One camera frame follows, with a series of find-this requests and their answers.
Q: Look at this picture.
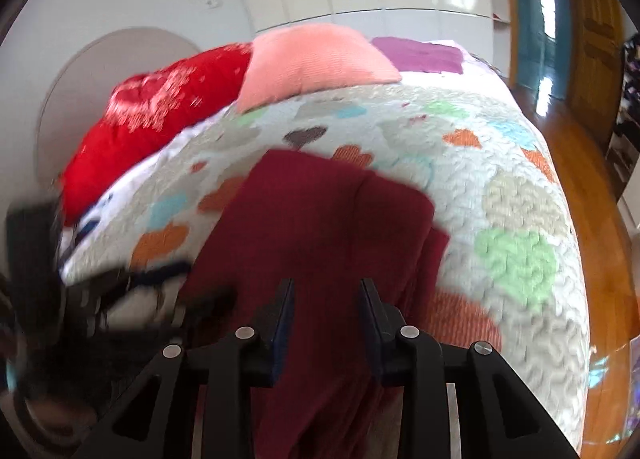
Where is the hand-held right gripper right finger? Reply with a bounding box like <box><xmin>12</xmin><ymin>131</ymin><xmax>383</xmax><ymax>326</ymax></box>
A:
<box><xmin>359</xmin><ymin>278</ymin><xmax>583</xmax><ymax>459</ymax></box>

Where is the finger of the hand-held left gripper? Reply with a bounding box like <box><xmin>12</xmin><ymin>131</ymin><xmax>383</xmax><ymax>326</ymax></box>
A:
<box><xmin>100</xmin><ymin>286</ymin><xmax>237</xmax><ymax>335</ymax></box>
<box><xmin>75</xmin><ymin>259</ymin><xmax>193</xmax><ymax>312</ymax></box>

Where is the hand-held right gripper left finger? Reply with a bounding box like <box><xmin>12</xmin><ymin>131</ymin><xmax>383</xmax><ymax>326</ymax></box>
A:
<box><xmin>70</xmin><ymin>278</ymin><xmax>296</xmax><ymax>459</ymax></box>

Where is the dark red knit garment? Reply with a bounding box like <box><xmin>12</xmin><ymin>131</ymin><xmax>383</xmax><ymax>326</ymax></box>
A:
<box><xmin>177</xmin><ymin>149</ymin><xmax>451</xmax><ymax>459</ymax></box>

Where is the blue printed white sheet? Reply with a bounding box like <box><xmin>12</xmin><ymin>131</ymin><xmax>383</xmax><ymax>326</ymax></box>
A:
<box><xmin>57</xmin><ymin>204</ymin><xmax>121</xmax><ymax>270</ymax></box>

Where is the heart patterned quilt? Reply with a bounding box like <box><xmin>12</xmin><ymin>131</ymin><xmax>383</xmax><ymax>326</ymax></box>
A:
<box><xmin>57</xmin><ymin>82</ymin><xmax>593</xmax><ymax>457</ymax></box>

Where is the round grey headboard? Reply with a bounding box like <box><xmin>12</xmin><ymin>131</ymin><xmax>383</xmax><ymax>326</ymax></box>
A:
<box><xmin>37</xmin><ymin>26</ymin><xmax>203</xmax><ymax>180</ymax></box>

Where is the salmon pink pillow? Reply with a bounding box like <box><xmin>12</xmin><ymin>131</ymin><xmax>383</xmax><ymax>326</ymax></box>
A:
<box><xmin>235</xmin><ymin>23</ymin><xmax>403</xmax><ymax>114</ymax></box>

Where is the white bed sheet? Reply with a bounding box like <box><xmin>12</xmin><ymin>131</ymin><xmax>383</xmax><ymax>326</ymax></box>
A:
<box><xmin>400</xmin><ymin>39</ymin><xmax>507</xmax><ymax>90</ymax></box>

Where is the purple pillow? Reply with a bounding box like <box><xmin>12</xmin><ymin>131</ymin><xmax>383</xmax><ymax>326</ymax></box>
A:
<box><xmin>371</xmin><ymin>36</ymin><xmax>465</xmax><ymax>75</ymax></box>

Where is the white cabinet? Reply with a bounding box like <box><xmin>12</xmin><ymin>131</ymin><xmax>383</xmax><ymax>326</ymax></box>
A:
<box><xmin>617</xmin><ymin>159</ymin><xmax>640</xmax><ymax>231</ymax></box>

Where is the wooden door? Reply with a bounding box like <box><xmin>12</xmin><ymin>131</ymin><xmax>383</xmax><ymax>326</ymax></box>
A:
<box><xmin>562</xmin><ymin>0</ymin><xmax>626</xmax><ymax>115</ymax></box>

